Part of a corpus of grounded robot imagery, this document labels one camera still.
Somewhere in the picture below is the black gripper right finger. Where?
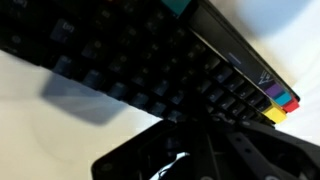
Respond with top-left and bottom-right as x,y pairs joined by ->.
199,117 -> 320,180

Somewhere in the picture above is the black keyboard with coloured keys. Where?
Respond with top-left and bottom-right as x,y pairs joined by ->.
0,0 -> 301,127

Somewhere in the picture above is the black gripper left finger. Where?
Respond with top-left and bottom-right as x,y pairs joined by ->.
91,119 -> 202,180

